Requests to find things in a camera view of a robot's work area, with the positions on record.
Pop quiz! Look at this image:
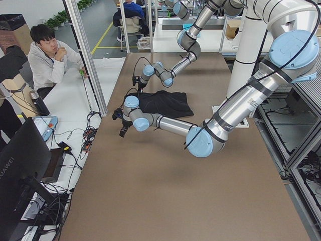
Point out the black graphic t-shirt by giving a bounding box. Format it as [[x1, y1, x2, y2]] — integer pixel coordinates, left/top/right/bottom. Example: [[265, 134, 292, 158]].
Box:
[[128, 90, 194, 118]]

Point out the black Huawei monitor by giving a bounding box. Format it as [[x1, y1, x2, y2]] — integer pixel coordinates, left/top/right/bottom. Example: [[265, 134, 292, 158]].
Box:
[[1, 117, 55, 240]]

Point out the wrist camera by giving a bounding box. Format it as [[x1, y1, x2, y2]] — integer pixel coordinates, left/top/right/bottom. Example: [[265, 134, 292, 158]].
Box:
[[112, 108, 123, 121], [132, 76, 140, 86]]

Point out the orange USB hub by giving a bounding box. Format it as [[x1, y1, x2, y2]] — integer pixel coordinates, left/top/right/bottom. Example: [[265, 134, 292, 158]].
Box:
[[81, 127, 98, 153]]

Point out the black power adapter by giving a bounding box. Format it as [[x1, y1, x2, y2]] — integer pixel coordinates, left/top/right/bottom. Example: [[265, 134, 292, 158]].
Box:
[[57, 142, 72, 155]]

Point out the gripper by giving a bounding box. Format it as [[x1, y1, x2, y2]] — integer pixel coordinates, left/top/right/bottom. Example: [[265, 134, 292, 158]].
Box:
[[138, 82, 146, 92], [119, 119, 133, 137]]

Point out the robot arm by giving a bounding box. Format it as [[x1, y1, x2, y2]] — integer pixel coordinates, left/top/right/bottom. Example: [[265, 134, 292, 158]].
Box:
[[132, 1, 245, 90], [119, 30, 319, 158]]

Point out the seated man in hoodie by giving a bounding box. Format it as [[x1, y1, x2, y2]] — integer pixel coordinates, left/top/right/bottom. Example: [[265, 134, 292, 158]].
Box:
[[28, 24, 87, 98]]

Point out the reacher grabber stick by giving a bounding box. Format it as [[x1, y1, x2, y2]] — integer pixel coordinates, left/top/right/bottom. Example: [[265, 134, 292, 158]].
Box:
[[79, 69, 93, 113]]

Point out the cardboard box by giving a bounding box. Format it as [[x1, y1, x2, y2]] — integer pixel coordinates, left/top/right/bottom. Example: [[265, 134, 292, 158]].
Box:
[[225, 20, 241, 40]]

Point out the black water bottle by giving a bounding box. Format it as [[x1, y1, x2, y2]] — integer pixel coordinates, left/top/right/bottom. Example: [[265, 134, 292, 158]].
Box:
[[29, 90, 50, 116]]

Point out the aluminium frame post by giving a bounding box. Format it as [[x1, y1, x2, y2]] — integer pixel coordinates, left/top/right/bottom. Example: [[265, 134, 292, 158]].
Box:
[[63, 0, 108, 116]]

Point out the blue plastic bin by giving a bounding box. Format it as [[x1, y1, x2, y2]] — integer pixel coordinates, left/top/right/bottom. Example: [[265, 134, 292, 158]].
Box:
[[181, 24, 202, 39]]

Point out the blue teach pendant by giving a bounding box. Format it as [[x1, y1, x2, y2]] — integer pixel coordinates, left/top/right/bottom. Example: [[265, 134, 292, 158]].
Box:
[[32, 115, 58, 141]]

